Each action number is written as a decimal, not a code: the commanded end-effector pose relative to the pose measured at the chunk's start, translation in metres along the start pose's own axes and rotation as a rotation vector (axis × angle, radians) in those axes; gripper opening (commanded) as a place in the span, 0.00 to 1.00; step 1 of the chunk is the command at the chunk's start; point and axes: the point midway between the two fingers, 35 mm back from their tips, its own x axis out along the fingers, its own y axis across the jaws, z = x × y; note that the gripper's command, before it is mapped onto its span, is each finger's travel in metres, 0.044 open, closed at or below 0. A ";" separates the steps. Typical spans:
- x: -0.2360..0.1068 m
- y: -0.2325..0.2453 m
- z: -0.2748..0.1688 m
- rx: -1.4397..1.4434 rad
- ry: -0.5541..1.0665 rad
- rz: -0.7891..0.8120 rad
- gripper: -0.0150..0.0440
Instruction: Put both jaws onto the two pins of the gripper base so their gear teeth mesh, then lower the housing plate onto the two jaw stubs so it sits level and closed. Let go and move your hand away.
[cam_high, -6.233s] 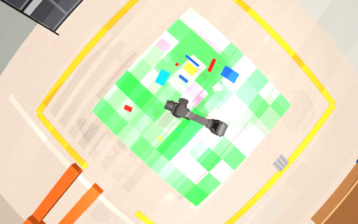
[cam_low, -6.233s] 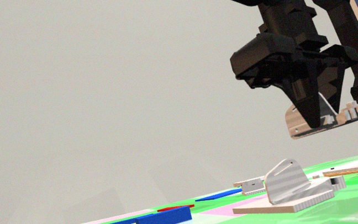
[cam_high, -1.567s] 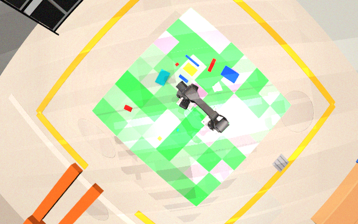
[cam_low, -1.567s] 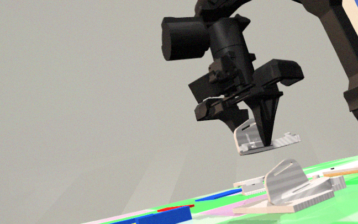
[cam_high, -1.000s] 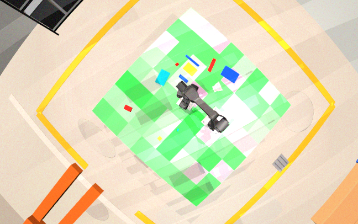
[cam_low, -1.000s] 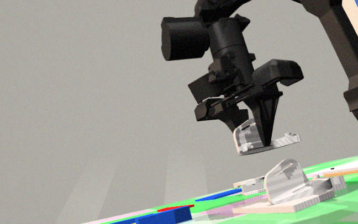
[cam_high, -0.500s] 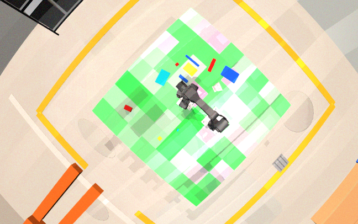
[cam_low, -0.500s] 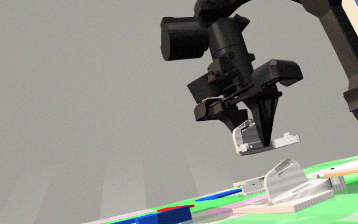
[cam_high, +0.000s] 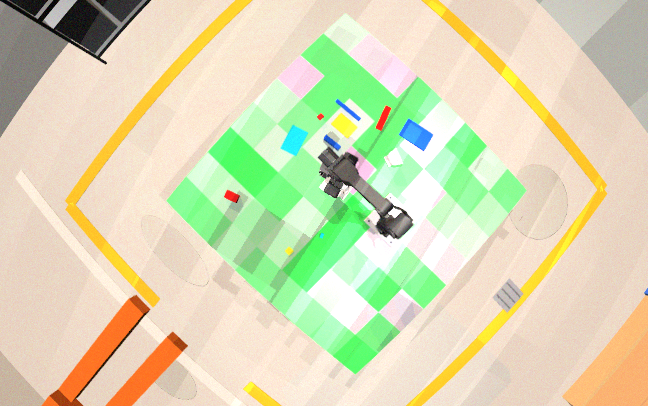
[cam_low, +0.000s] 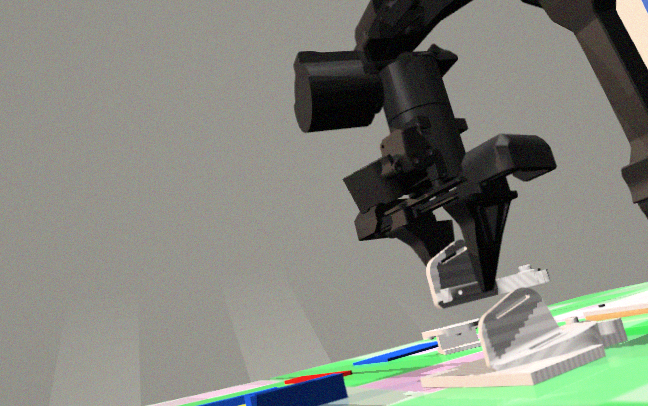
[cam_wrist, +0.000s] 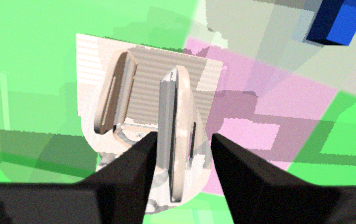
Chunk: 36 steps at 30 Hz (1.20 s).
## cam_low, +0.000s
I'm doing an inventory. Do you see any blue long bar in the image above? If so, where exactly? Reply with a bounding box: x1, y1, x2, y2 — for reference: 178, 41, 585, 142
196, 387, 278, 406

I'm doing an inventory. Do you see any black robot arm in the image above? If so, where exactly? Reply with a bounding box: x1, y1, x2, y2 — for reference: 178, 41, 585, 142
293, 0, 648, 219

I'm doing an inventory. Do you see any blue rectangular block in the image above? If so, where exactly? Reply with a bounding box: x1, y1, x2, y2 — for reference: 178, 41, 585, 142
244, 373, 348, 406

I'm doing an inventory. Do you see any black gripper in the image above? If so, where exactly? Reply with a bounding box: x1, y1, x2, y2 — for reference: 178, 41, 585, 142
354, 103, 557, 292

